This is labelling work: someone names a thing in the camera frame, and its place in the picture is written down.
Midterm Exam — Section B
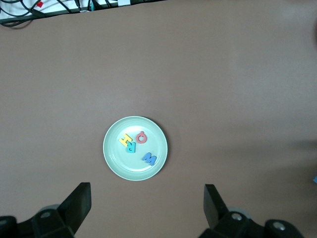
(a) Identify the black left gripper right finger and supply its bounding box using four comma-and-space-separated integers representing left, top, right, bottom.
200, 183, 305, 238

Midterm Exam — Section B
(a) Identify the yellow capital letter H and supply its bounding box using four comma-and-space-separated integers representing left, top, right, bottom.
119, 133, 133, 147

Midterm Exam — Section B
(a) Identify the blue capital letter W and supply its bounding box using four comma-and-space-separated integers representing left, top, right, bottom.
142, 152, 158, 166

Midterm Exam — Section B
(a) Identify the green plate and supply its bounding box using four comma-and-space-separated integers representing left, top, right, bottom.
103, 116, 169, 181

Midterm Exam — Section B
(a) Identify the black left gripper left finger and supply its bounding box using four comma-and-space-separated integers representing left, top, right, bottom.
0, 182, 92, 238

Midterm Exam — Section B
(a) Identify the black cable bundle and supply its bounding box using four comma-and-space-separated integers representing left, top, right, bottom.
0, 0, 82, 29

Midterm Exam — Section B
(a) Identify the red capital letter Q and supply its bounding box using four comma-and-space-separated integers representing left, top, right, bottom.
135, 130, 148, 144

